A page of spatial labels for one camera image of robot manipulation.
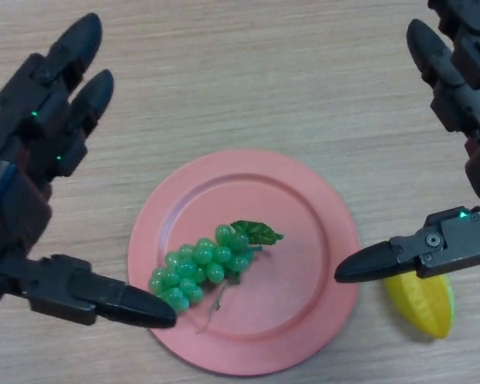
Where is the pink round plate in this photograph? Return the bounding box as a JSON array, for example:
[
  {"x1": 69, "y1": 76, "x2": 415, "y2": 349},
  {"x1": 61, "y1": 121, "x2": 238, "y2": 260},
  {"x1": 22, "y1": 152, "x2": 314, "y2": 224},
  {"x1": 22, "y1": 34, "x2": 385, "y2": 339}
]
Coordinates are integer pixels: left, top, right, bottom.
[{"x1": 127, "y1": 149, "x2": 362, "y2": 377}]

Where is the yellow starfruit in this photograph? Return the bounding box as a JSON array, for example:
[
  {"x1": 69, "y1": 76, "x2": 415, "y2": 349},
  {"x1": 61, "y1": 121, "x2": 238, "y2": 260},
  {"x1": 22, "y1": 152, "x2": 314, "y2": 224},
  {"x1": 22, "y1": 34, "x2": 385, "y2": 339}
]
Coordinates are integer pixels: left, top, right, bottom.
[{"x1": 384, "y1": 273, "x2": 454, "y2": 340}]

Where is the green grape bunch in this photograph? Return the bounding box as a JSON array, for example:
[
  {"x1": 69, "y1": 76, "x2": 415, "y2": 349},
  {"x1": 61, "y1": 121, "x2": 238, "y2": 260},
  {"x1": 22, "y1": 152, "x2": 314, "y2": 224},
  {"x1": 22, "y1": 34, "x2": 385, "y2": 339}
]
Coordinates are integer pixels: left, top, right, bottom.
[{"x1": 148, "y1": 219, "x2": 285, "y2": 335}]

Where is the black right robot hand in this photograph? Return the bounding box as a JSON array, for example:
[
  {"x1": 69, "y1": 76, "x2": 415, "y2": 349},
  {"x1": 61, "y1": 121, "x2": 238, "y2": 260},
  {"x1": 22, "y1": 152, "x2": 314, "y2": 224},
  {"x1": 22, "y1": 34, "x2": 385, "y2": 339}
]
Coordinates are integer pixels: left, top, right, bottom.
[{"x1": 334, "y1": 0, "x2": 480, "y2": 284}]

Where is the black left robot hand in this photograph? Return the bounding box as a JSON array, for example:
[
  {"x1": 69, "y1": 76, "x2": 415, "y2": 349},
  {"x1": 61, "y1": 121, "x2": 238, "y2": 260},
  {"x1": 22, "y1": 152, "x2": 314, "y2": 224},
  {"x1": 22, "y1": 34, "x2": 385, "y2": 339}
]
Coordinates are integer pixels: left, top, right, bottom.
[{"x1": 0, "y1": 13, "x2": 178, "y2": 330}]

